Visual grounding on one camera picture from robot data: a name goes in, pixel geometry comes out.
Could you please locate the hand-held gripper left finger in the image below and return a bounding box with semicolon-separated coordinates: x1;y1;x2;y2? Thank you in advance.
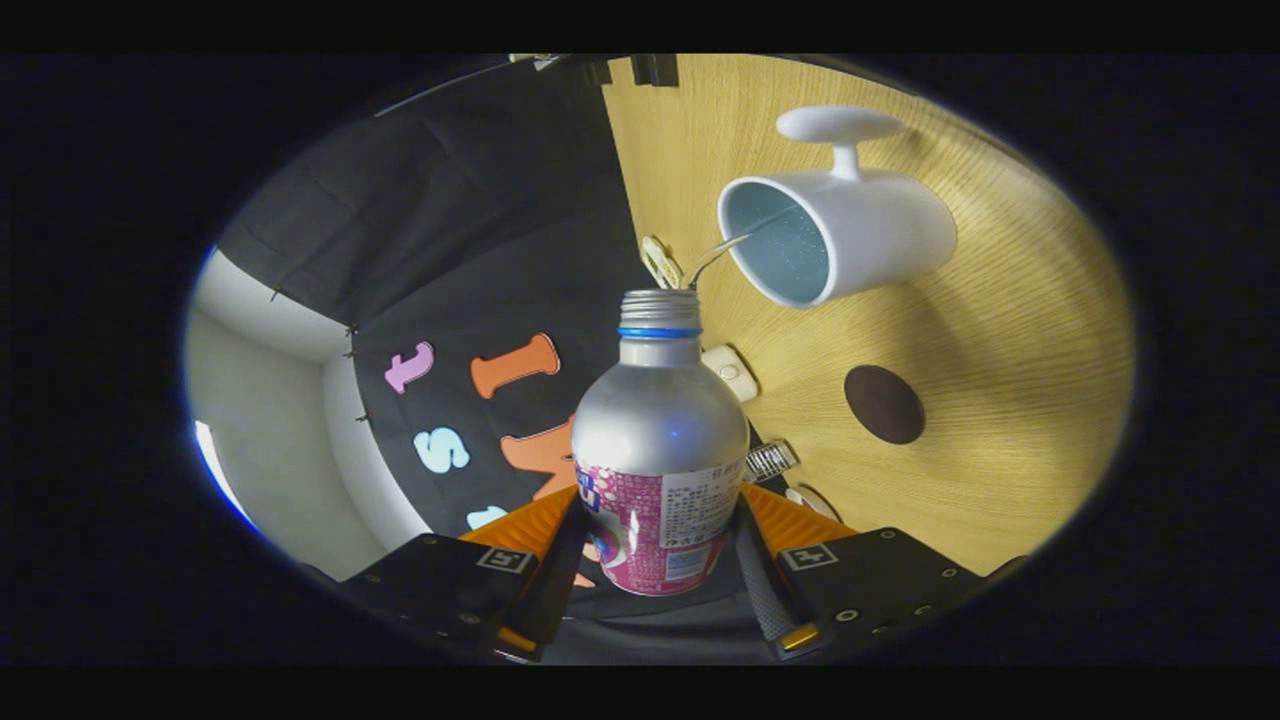
340;485;591;663

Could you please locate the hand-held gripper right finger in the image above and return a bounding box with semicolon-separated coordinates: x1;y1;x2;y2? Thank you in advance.
735;482;991;661

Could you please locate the silver bottle with pink label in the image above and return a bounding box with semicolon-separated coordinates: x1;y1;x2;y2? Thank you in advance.
570;288;751;597

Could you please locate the dark brown round coaster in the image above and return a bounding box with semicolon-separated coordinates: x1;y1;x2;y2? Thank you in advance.
843;365;926;446

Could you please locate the poured juice stream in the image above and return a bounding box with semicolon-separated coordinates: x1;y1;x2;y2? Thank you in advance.
688;232;751;291

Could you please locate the white cup with knob handle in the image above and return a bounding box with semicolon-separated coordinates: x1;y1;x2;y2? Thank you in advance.
717;105;958;309

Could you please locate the white round plate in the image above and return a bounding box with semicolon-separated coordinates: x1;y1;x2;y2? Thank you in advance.
785;485;841;523

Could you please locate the white toaster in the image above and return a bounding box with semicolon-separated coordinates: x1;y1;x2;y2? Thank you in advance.
700;345;759;403

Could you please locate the wooden table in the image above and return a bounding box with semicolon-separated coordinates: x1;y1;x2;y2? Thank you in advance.
600;55;1136;578

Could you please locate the white divided condiment tray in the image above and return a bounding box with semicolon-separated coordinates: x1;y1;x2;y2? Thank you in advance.
640;235;686;291

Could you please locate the black backdrop cloth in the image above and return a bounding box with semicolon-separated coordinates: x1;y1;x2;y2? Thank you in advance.
218;55;771;666

